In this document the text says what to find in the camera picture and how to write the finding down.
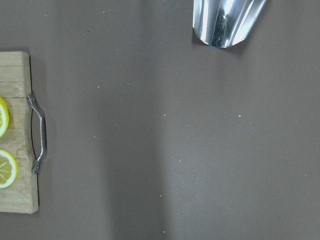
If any lemon slice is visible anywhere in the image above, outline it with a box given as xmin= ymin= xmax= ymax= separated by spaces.
xmin=0 ymin=97 xmax=10 ymax=137
xmin=0 ymin=149 xmax=18 ymax=189

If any bamboo cutting board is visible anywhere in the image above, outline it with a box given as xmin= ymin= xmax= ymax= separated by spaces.
xmin=0 ymin=51 xmax=39 ymax=214

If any shiny metal scoop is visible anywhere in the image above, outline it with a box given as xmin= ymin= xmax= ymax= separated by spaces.
xmin=192 ymin=0 xmax=267 ymax=49

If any upper lemon slice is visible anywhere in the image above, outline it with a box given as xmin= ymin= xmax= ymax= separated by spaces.
xmin=0 ymin=97 xmax=10 ymax=137

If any lower lemon slice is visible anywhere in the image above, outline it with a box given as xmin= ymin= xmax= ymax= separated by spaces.
xmin=0 ymin=149 xmax=18 ymax=189

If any metal cutting board handle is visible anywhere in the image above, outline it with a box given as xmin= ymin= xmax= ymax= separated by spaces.
xmin=26 ymin=93 xmax=47 ymax=174

